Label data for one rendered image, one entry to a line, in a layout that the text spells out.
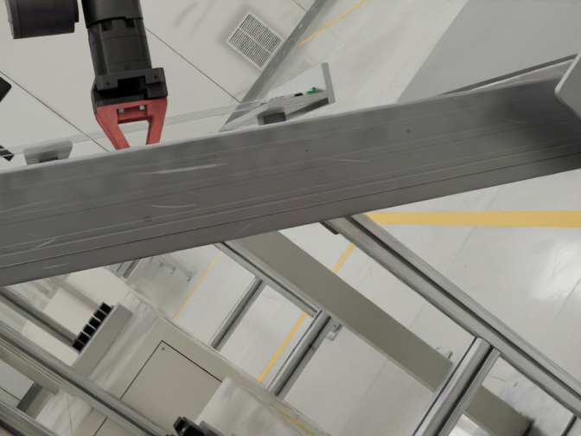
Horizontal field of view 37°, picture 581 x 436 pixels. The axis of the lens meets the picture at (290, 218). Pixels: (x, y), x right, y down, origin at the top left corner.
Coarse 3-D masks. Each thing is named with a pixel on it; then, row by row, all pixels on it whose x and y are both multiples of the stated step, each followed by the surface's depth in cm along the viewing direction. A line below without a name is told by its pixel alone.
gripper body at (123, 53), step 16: (96, 32) 83; (112, 32) 83; (128, 32) 83; (144, 32) 85; (96, 48) 83; (112, 48) 83; (128, 48) 83; (144, 48) 84; (96, 64) 84; (112, 64) 83; (128, 64) 83; (144, 64) 84; (96, 80) 80; (112, 80) 80; (128, 80) 83; (160, 80) 82
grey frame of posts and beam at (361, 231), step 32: (352, 224) 126; (384, 256) 127; (416, 256) 129; (416, 288) 130; (448, 288) 130; (480, 320) 133; (512, 352) 133; (544, 384) 135; (576, 384) 136; (0, 416) 113
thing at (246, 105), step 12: (216, 108) 137; (228, 108) 138; (240, 108) 138; (252, 108) 140; (168, 120) 135; (180, 120) 135; (96, 132) 132; (24, 144) 129; (36, 144) 129; (0, 156) 128
